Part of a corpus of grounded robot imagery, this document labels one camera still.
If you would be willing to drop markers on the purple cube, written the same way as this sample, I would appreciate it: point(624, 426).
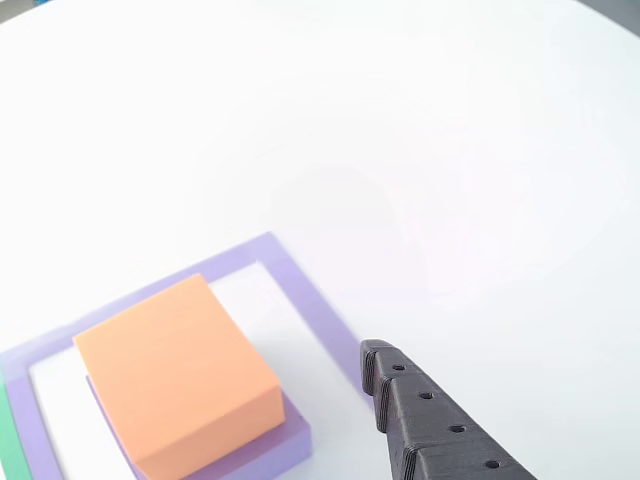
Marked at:
point(280, 447)

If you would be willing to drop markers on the orange cube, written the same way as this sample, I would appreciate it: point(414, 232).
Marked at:
point(175, 375)

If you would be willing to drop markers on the purple tape square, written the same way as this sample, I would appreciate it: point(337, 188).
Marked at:
point(310, 300)

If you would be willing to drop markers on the green tape square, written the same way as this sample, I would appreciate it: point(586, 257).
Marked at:
point(10, 440)

